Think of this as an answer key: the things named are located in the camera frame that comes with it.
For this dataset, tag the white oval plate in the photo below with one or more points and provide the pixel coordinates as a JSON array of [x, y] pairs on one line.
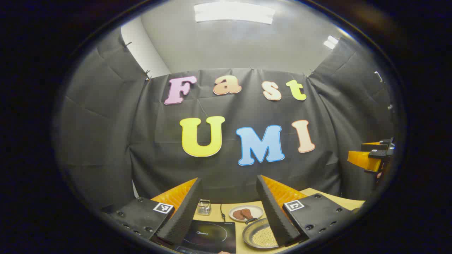
[[256, 211]]

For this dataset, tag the heap of soybeans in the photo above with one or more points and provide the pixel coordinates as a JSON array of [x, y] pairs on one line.
[[263, 237]]

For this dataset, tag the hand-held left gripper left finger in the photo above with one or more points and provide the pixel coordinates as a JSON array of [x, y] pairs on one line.
[[183, 215]]

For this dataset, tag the black backdrop cloth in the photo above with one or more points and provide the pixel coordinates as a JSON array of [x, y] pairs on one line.
[[240, 176]]

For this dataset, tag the small ceiling lamp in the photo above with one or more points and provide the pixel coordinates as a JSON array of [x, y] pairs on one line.
[[331, 42]]

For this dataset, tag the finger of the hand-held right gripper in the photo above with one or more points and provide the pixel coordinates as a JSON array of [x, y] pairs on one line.
[[370, 146], [360, 158]]

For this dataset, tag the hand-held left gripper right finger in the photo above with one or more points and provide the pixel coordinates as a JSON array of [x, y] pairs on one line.
[[273, 211]]

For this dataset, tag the long ceiling lamp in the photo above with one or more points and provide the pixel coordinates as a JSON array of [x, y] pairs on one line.
[[233, 13]]

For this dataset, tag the black induction cooktop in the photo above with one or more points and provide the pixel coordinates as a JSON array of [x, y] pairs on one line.
[[212, 236]]

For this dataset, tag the red meat slices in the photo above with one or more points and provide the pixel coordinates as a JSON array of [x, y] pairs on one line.
[[243, 214]]

